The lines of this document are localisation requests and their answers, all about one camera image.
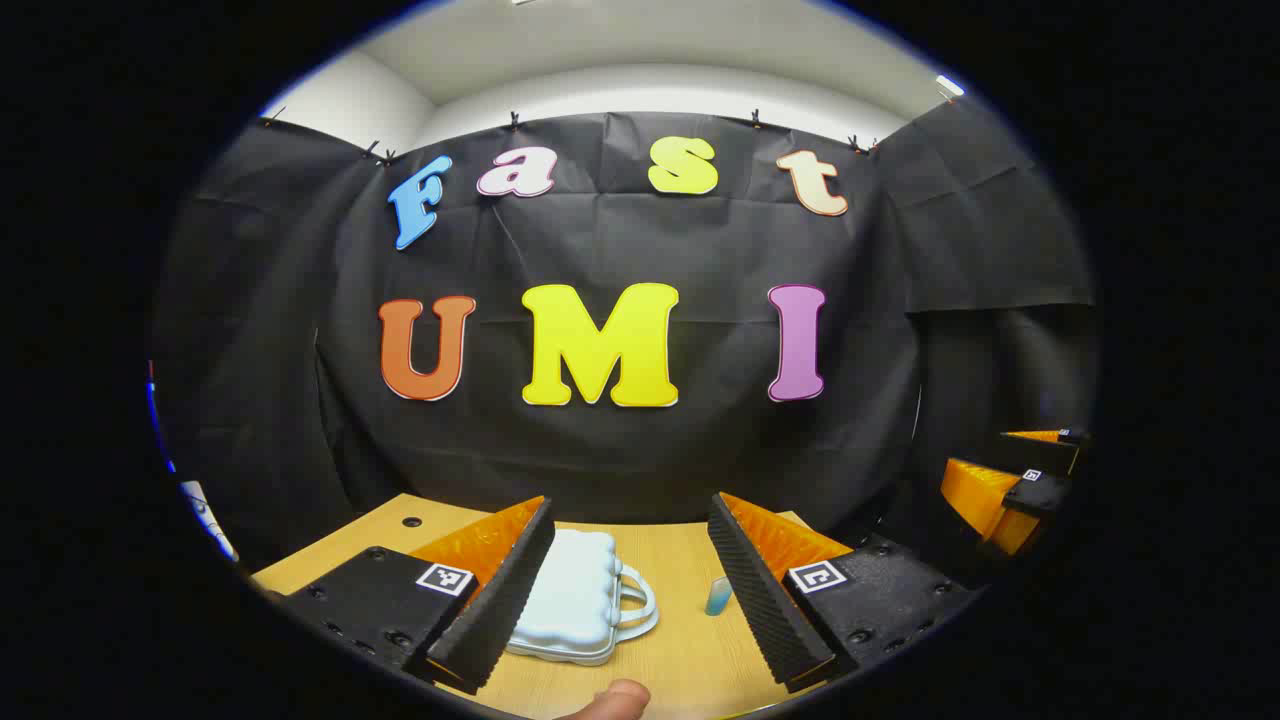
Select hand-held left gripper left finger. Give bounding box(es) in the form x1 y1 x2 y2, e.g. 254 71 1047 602
255 495 557 696

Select pale blue suitcase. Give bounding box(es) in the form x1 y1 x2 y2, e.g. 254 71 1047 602
505 528 661 668

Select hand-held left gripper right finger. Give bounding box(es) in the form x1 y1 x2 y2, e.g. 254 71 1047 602
706 490 981 691

